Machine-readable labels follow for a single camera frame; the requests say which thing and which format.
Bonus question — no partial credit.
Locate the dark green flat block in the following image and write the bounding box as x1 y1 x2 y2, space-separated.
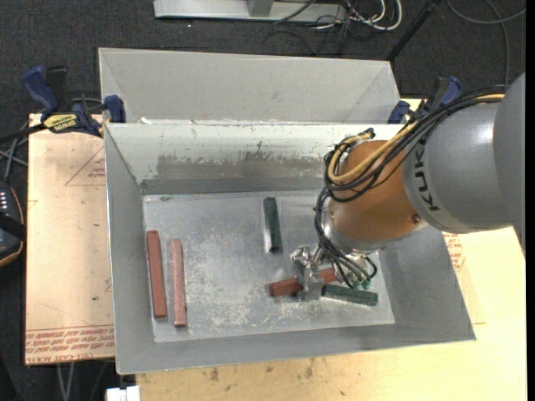
262 196 283 255
320 283 380 307

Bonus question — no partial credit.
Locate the red-brown block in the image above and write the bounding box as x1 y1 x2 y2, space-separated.
168 237 189 329
268 268 338 298
145 229 169 320

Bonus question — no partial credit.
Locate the grey metal bin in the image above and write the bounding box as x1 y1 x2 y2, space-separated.
98 47 477 376

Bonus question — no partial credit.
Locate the brown cardboard board, red print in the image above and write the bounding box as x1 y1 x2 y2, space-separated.
23 112 488 368

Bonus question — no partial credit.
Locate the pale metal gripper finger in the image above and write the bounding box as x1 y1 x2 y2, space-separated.
297 277 326 302
290 244 314 284

